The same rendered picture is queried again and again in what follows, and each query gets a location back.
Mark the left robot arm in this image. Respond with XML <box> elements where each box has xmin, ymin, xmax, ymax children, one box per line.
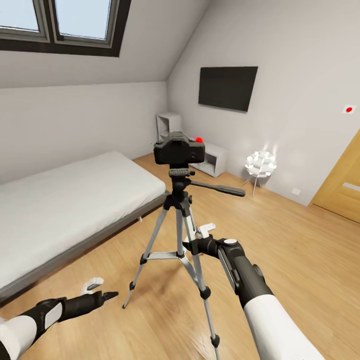
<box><xmin>0</xmin><ymin>277</ymin><xmax>119</xmax><ymax>360</ymax></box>

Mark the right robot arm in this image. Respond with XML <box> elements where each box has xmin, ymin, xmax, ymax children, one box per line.
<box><xmin>182</xmin><ymin>223</ymin><xmax>325</xmax><ymax>360</ymax></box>

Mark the digital camera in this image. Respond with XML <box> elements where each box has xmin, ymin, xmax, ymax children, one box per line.
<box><xmin>154</xmin><ymin>130</ymin><xmax>206</xmax><ymax>165</ymax></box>

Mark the camera tripod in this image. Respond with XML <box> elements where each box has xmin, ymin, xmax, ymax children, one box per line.
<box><xmin>122</xmin><ymin>163</ymin><xmax>246</xmax><ymax>360</ymax></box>

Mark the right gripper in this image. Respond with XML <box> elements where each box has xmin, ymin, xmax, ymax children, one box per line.
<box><xmin>182</xmin><ymin>234</ymin><xmax>213</xmax><ymax>256</ymax></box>

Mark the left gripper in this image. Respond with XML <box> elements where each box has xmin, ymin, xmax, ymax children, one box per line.
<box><xmin>73</xmin><ymin>290</ymin><xmax>119</xmax><ymax>318</ymax></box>

